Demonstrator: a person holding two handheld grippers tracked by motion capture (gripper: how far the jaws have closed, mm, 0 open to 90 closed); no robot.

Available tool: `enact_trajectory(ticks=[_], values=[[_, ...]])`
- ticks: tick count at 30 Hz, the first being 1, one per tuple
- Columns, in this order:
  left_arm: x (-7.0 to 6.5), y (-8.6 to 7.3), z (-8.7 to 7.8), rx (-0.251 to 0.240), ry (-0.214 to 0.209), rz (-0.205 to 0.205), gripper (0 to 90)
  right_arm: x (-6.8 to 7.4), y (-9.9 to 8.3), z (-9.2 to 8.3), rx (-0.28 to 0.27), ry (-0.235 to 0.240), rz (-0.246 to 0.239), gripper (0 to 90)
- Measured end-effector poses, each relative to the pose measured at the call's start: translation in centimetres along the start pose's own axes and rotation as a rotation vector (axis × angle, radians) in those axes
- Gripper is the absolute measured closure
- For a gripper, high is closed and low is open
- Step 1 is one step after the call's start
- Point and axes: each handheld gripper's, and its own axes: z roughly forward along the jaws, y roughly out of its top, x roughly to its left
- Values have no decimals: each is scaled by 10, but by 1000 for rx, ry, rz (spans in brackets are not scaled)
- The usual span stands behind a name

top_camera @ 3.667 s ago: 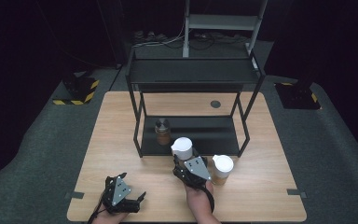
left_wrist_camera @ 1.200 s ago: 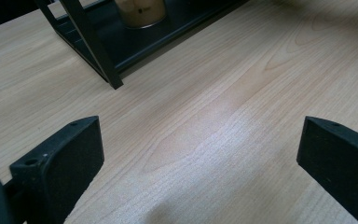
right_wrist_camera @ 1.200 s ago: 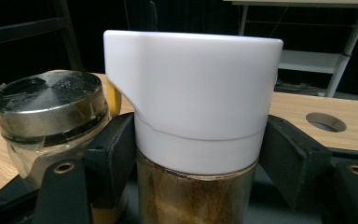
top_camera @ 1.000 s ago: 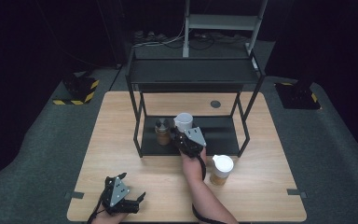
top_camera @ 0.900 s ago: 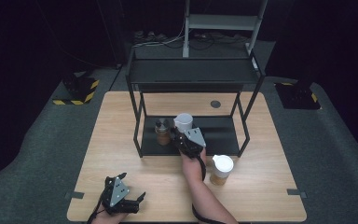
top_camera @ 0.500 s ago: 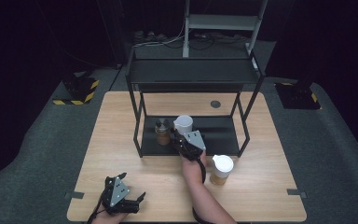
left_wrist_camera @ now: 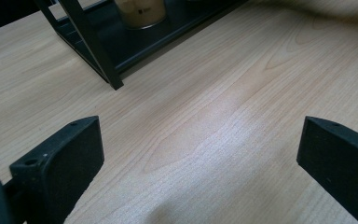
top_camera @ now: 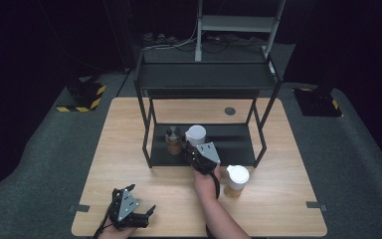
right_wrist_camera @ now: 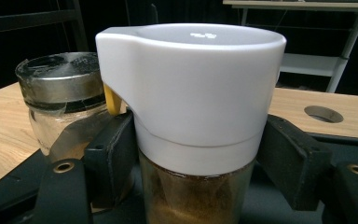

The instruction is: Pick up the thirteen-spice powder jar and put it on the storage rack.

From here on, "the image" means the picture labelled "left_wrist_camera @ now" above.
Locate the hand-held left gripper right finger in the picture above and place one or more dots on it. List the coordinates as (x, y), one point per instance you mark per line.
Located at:
(338, 165)

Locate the black metal two-tier shelf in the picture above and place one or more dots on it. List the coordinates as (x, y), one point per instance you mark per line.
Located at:
(112, 46)

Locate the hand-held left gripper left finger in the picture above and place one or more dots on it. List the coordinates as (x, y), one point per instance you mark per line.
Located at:
(62, 168)

